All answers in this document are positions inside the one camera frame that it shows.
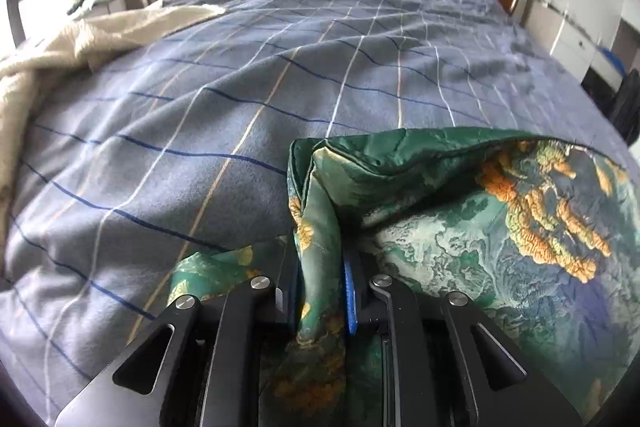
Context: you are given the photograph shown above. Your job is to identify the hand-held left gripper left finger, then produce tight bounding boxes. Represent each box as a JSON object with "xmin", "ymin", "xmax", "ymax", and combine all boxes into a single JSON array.
[{"xmin": 55, "ymin": 252, "xmax": 304, "ymax": 427}]

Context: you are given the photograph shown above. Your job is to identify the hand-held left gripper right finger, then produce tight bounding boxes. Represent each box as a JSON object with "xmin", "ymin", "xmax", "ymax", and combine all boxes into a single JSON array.
[{"xmin": 342, "ymin": 252, "xmax": 584, "ymax": 427}]

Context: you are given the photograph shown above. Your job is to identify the green patterned pillowcase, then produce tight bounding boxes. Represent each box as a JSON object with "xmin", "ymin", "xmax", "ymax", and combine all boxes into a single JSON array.
[{"xmin": 170, "ymin": 126, "xmax": 640, "ymax": 427}]

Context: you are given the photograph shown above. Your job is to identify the blue checked bed duvet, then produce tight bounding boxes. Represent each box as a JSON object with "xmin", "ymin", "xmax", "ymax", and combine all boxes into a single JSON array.
[{"xmin": 0, "ymin": 0, "xmax": 640, "ymax": 418}]

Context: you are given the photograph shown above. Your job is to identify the cream fleece blanket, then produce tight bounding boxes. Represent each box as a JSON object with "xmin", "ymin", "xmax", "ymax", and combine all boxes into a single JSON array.
[{"xmin": 0, "ymin": 3, "xmax": 227, "ymax": 230}]

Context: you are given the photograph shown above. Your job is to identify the dark jacket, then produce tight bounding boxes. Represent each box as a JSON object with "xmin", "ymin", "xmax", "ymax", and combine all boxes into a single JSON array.
[{"xmin": 606, "ymin": 69, "xmax": 640, "ymax": 144}]

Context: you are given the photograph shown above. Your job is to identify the white bedside cabinet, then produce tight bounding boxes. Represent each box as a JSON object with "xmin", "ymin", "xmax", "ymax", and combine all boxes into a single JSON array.
[{"xmin": 520, "ymin": 0, "xmax": 627, "ymax": 84}]

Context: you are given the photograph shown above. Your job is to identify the blue item on desk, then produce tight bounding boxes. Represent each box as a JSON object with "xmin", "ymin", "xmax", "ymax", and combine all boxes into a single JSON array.
[{"xmin": 597, "ymin": 47, "xmax": 627, "ymax": 74}]

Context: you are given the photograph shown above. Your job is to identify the dark clutter on shelf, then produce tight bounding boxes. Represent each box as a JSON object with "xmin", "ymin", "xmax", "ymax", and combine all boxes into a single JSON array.
[{"xmin": 67, "ymin": 0, "xmax": 114, "ymax": 18}]

